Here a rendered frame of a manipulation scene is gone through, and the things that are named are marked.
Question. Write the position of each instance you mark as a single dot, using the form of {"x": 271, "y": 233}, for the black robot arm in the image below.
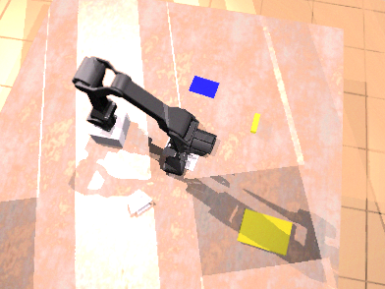
{"x": 178, "y": 123}

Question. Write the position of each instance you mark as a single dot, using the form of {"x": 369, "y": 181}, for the blue rectangular block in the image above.
{"x": 204, "y": 86}

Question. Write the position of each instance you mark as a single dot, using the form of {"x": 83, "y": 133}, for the yellow rectangular block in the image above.
{"x": 255, "y": 123}

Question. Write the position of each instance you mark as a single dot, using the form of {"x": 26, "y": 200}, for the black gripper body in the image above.
{"x": 175, "y": 165}

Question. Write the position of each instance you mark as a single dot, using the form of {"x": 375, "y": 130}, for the yellow rectangular plate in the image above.
{"x": 265, "y": 232}

